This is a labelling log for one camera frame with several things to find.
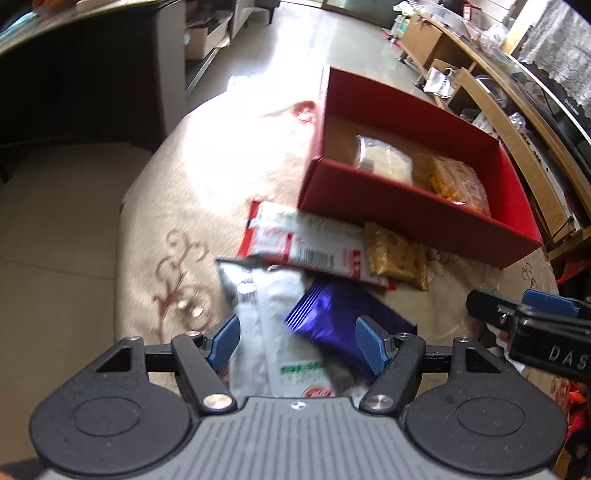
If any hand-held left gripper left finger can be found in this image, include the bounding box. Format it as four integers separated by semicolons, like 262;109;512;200
92;316;242;414

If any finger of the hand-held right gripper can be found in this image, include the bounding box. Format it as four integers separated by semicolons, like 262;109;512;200
522;288;591;319
466;289;523;332

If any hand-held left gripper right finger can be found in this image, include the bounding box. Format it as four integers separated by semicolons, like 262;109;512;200
355;316;509;414

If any purple snack packet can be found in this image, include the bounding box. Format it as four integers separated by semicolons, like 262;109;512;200
284;279;419;384

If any long silver white snack packet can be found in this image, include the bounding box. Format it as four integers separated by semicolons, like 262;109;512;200
216;256;338;400

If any red cardboard box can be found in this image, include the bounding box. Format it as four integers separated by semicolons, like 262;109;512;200
298;66;543;268

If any red and white candy packet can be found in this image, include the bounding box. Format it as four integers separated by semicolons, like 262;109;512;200
238;200;391;289

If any clear packet of yellow snacks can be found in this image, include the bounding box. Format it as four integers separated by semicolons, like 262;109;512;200
413;156;491;217

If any golden brown biscuit packet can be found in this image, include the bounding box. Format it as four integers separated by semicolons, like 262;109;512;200
362;222;430;291

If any wooden television cabinet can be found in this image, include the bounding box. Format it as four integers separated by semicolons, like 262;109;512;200
399;11;591;250

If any clear packet of white crackers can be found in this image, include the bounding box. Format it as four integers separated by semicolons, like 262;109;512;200
355;135;414;185

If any black television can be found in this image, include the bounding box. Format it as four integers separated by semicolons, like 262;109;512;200
510;53;591;158

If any white paper bag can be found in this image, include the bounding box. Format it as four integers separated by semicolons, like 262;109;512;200
422;67;460;97

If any white lace cloth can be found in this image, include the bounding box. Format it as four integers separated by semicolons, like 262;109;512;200
517;0;591;116

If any dark long desk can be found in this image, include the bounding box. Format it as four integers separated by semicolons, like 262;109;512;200
0;0;188;183

